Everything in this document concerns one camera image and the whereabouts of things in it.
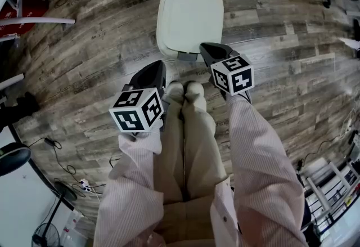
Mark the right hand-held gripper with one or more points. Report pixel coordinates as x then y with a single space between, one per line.
233 77

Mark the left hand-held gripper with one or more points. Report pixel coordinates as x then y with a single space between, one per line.
132 111

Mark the white pedal trash bin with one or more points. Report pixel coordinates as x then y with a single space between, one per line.
187 56

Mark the white plastic bin lid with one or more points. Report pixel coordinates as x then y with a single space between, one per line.
191 18

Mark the person's left forearm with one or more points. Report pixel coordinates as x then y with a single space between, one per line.
132 198

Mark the person's right forearm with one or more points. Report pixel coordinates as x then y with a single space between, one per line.
261 170

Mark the person's left shoe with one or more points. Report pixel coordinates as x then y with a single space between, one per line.
175 90

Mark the person's shoe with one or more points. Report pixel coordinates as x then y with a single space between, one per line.
194 89
175 90

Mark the person's right shoe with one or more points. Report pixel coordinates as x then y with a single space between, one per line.
194 89

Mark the person's left leg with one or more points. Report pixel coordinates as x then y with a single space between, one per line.
168 156

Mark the person's leg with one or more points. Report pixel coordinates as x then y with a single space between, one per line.
202 156
168 156

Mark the person's right leg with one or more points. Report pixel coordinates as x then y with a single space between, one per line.
202 156

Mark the white power strip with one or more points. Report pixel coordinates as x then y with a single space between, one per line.
85 185

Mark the red fire equipment box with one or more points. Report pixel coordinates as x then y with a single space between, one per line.
17 12

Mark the person's striped shirt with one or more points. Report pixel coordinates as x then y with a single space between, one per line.
222 212

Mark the black stool seat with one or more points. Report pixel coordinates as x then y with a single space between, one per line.
14 158

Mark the white desk with black edge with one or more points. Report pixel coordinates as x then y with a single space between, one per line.
22 198

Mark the white metal shelf rack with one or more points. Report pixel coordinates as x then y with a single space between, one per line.
332 192

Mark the black standing fan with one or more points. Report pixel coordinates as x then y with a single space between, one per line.
45 234

